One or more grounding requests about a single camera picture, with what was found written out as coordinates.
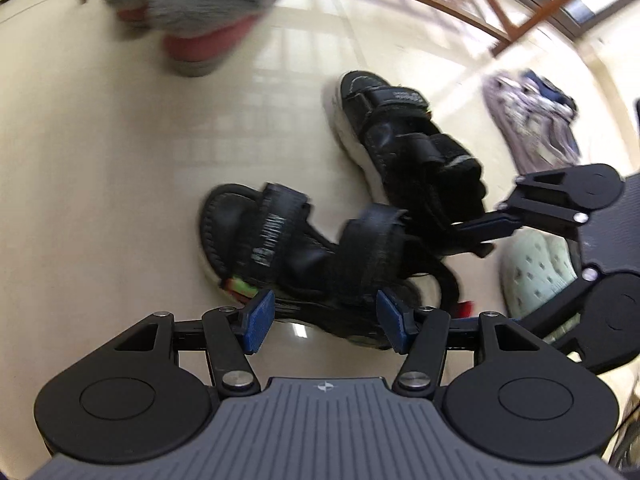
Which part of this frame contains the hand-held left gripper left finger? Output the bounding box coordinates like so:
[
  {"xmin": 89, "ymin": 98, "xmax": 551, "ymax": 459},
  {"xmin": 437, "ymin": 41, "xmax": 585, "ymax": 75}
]
[{"xmin": 116, "ymin": 290, "xmax": 276, "ymax": 395}]

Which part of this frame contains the green clog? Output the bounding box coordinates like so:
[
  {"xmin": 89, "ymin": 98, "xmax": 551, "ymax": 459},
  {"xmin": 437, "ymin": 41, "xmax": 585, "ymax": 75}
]
[{"xmin": 500, "ymin": 232, "xmax": 576, "ymax": 336}]

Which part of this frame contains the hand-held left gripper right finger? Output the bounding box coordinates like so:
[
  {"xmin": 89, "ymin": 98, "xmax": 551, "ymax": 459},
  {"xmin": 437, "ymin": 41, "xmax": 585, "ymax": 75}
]
[{"xmin": 376, "ymin": 290, "xmax": 538, "ymax": 395}]

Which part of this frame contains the blue cartoon slide slipper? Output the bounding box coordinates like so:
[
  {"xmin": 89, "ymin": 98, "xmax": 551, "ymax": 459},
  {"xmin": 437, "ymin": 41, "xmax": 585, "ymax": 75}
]
[{"xmin": 520, "ymin": 69, "xmax": 578, "ymax": 116}]

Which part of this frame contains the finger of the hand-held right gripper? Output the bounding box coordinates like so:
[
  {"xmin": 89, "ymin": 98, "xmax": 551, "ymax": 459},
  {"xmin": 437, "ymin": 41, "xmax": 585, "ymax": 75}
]
[
  {"xmin": 450, "ymin": 169, "xmax": 591, "ymax": 257},
  {"xmin": 515, "ymin": 266, "xmax": 600, "ymax": 356}
]

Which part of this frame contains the wooden shoe rack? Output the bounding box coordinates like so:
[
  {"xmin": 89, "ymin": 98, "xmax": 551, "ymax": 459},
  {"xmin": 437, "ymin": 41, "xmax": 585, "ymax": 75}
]
[{"xmin": 75, "ymin": 0, "xmax": 640, "ymax": 58}]

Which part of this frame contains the black strap sandal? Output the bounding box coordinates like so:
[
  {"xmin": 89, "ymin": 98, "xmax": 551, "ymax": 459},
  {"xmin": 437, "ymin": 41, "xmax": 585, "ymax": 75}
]
[
  {"xmin": 327, "ymin": 70, "xmax": 496, "ymax": 261},
  {"xmin": 197, "ymin": 182, "xmax": 463, "ymax": 351}
]

